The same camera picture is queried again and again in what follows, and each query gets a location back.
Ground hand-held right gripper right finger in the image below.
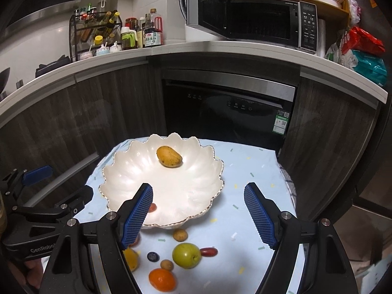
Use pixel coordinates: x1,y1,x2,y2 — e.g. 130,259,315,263
244,183,359,294

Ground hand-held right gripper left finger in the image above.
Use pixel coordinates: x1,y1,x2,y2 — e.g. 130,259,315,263
38,183,153,294

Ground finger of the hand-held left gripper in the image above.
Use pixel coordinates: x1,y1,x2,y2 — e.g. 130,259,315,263
11,186,94,220
0,165,53,204

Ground yellow citrus fruit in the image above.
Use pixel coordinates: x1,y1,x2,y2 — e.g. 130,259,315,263
123,247,139,272

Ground white scalloped bowl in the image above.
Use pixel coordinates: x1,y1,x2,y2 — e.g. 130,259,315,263
98,133,225,229

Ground green apple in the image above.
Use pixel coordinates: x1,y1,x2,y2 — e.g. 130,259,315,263
172,243,202,269

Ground small orange tangerine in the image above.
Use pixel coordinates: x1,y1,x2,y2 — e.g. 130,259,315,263
149,268,177,292

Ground person's left hand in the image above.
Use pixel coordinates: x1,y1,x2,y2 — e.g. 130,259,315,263
24,257,49,291

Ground checked cloth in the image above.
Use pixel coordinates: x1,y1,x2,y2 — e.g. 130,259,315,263
278,163,298,206

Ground light blue patterned tablecloth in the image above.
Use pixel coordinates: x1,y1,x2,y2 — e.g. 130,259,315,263
72,135,308,294

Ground dark wood cabinet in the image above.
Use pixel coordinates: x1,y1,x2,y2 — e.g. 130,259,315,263
0,58,163,196
278,76,381,221

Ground brown potato in bowl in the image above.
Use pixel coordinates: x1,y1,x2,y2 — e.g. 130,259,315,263
156,146,183,168

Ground built-in oven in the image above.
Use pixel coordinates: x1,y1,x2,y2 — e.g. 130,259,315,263
160,69,298,157

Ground green oil bottle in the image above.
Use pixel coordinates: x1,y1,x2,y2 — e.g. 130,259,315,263
121,26,138,50

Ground dark sauce bottle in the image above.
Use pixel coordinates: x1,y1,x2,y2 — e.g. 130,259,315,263
136,17,146,49

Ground white plastic bag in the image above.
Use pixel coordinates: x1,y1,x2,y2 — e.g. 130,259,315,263
325,40,350,65

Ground teal plastic bag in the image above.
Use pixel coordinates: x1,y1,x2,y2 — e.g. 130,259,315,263
348,49,388,87

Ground clear plastic roll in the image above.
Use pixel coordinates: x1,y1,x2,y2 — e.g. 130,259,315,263
317,18,328,56

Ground white box appliance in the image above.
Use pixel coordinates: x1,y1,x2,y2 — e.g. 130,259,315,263
184,24,228,42

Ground black microwave oven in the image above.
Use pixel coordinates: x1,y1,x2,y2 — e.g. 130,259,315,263
179,0,319,53

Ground red plastic bag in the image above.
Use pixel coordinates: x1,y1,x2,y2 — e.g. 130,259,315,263
341,26,386,56

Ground white dishes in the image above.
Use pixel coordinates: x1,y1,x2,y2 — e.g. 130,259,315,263
310,0,341,9

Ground black wire spice rack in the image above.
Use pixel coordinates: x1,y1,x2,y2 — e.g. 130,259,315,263
69,13,123,62

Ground soy sauce bottle red handle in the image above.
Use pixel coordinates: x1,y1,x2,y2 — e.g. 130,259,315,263
143,9,164,48

